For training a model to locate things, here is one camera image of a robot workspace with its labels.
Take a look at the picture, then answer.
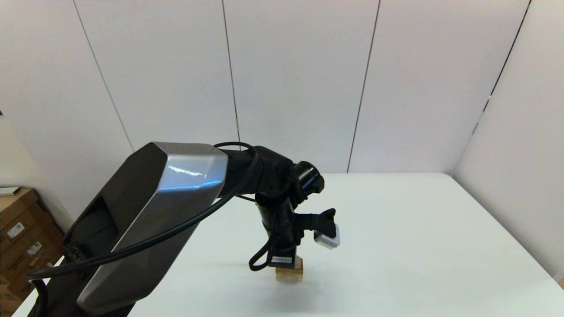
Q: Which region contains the large labelled cardboard box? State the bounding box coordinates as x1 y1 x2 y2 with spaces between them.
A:
0 189 67 302

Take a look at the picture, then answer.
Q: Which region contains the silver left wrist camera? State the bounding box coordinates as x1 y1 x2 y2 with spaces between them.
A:
296 208 341 250

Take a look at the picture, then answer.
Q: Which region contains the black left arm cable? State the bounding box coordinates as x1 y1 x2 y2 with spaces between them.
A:
26 141 276 317

